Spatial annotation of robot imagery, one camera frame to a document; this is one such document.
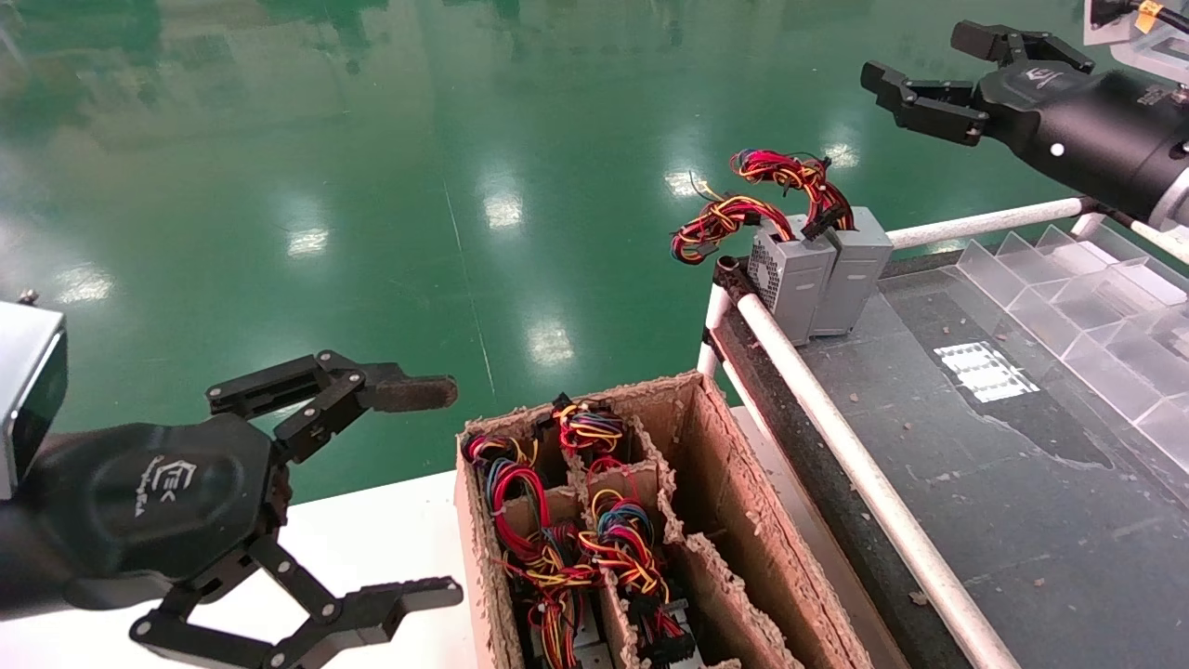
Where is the short white frame tube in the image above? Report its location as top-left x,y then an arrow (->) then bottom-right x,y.
887,196 -> 1084,251

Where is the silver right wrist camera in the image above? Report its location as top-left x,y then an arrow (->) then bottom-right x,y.
1082,0 -> 1189,63

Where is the worn cardboard box with dividers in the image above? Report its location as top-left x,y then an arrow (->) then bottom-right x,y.
453,371 -> 876,669

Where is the long white frame tube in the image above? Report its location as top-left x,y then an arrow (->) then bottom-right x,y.
734,292 -> 1024,669

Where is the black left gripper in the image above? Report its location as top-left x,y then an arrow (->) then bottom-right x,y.
26,350 -> 464,669

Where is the silver power supply with wires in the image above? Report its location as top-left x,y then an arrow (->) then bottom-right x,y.
729,148 -> 895,338
668,172 -> 838,348

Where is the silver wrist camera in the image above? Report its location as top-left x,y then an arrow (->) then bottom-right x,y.
1082,0 -> 1189,63
0,290 -> 70,500

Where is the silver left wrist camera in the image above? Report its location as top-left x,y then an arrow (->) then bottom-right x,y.
0,290 -> 70,500

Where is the clear acrylic compartment tray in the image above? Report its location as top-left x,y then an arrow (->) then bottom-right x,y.
955,223 -> 1189,507

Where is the white frame leg tube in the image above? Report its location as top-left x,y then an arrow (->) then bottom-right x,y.
698,282 -> 732,378

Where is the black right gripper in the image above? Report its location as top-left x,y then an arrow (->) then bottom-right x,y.
859,20 -> 1189,221

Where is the boxed power supply with wires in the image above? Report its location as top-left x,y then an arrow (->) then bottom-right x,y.
624,595 -> 700,669
492,544 -> 601,669
462,429 -> 552,523
578,465 -> 673,601
550,393 -> 627,466

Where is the black tube corner connector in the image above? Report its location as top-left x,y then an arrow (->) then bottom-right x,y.
1077,185 -> 1149,230
712,256 -> 750,304

